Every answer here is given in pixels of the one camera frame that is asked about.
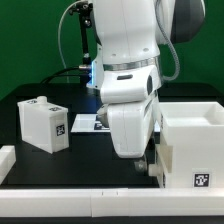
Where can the white left rail block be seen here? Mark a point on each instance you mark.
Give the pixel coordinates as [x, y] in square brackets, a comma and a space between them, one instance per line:
[7, 160]

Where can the white drawer with knob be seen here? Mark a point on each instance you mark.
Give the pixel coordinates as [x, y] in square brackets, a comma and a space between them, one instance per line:
[43, 124]

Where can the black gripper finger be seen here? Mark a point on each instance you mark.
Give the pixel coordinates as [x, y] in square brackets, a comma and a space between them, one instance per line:
[140, 166]

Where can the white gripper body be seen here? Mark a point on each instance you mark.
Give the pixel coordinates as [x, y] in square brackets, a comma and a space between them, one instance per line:
[131, 125]

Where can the white drawer tray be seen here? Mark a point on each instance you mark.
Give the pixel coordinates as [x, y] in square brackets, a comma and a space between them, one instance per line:
[161, 169]

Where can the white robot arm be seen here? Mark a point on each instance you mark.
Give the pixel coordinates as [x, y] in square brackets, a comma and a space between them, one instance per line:
[136, 54]

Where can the white front rail bar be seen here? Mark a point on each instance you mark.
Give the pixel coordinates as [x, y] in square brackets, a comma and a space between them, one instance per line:
[111, 202]

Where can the black camera stand pole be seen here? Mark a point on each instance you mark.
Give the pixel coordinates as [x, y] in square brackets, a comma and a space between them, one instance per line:
[84, 9]

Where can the large white drawer housing box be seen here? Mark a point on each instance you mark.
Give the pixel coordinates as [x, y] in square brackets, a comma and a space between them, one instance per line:
[195, 131]

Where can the white marker tag plate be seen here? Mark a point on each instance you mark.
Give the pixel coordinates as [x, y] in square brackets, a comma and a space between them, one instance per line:
[88, 123]

